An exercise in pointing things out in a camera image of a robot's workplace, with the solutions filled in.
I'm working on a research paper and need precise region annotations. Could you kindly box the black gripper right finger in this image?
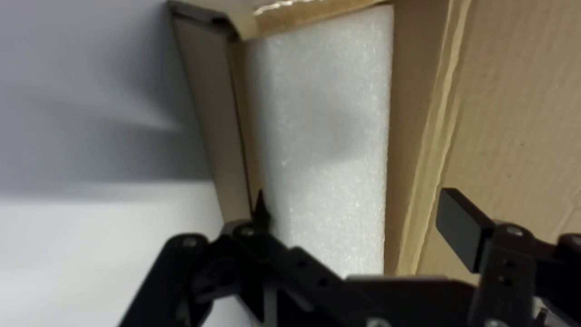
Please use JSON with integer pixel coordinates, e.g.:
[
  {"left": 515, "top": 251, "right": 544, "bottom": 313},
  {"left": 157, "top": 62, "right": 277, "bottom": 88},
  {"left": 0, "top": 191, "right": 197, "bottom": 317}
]
[{"left": 433, "top": 186, "right": 581, "bottom": 327}]

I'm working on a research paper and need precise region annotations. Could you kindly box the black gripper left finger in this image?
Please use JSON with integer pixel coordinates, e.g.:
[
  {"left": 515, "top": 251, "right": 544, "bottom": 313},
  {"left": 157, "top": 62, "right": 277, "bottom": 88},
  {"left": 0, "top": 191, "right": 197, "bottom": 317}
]
[{"left": 117, "top": 189, "right": 341, "bottom": 327}]

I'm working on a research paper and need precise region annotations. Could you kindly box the white foam block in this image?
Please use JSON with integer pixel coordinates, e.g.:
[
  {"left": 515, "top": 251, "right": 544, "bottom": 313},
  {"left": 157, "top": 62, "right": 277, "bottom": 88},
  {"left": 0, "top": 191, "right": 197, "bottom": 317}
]
[{"left": 243, "top": 4, "right": 395, "bottom": 280}]

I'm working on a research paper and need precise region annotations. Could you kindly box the brown cardboard box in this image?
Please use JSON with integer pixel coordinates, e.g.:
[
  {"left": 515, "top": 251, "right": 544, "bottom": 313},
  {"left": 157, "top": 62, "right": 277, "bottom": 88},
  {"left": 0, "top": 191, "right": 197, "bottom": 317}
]
[{"left": 165, "top": 0, "right": 581, "bottom": 288}]

